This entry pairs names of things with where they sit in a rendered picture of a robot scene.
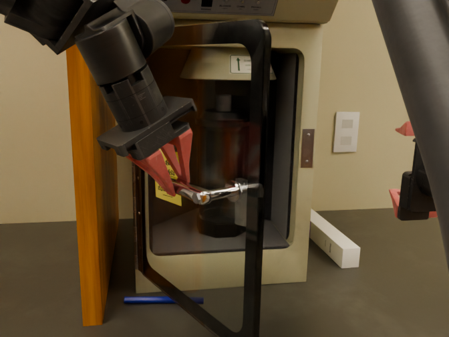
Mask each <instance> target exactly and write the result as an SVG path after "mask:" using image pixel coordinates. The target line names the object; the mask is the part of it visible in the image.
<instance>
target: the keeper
mask: <svg viewBox="0 0 449 337"><path fill-rule="evenodd" d="M314 135H315V129H314V128H312V129H303V135H302V147H301V168H312V165H313V145H314Z"/></svg>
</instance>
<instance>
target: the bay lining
mask: <svg viewBox="0 0 449 337"><path fill-rule="evenodd" d="M271 65H272V68H273V71H274V73H275V76H276V80H270V87H269V118H268V135H267V165H266V182H265V214H264V219H266V220H269V221H271V222H272V223H273V224H274V226H275V227H276V228H277V229H278V230H279V232H280V233H281V234H282V236H283V237H284V238H285V239H286V240H287V238H288V236H289V226H290V214H291V191H292V178H293V155H294V142H295V119H296V107H297V84H298V71H299V57H298V55H297V53H277V52H275V51H271Z"/></svg>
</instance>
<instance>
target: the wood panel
mask: <svg viewBox="0 0 449 337"><path fill-rule="evenodd" d="M66 59H67V80H68V92H69V113H70V124H71V145H72V156H73V177H74V189H75V200H76V221H77V233H78V253H79V265H80V285H81V297H82V318H83V326H96V325H102V324H103V319H104V311H105V307H106V298H107V293H108V286H109V280H110V273H111V268H112V260H113V255H114V248H115V242H116V235H117V230H118V221H119V208H118V174H117V156H116V151H115V150H114V149H113V148H111V149H109V150H104V149H102V148H101V146H100V144H99V143H98V141H97V139H96V138H97V137H98V136H100V135H102V134H103V133H105V132H107V131H108V130H110V129H111V128H113V127H115V126H116V121H115V118H114V115H113V114H112V112H111V110H110V108H109V106H108V104H107V102H106V101H105V99H104V97H103V95H102V92H101V91H100V89H99V87H100V86H98V85H97V84H96V81H95V80H94V77H93V76H92V74H91V72H90V70H89V68H88V66H87V64H86V63H85V61H84V59H83V57H82V55H81V53H80V51H79V49H78V47H77V45H76V44H75V45H73V46H71V47H70V48H68V49H67V50H66Z"/></svg>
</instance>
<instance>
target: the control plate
mask: <svg viewBox="0 0 449 337"><path fill-rule="evenodd" d="M161 1H162V2H163V3H165V4H166V5H167V6H168V8H169V9H170V11H171V12H175V13H209V14H227V15H262V16H274V14H275V10H276V6H277V2H278V0H261V2H260V3H259V4H257V3H255V0H245V2H244V3H241V2H239V0H229V1H228V3H226V2H224V1H223V0H212V7H201V4H202V0H190V2H189V3H187V4H184V3H182V2H181V0H167V1H163V0H161Z"/></svg>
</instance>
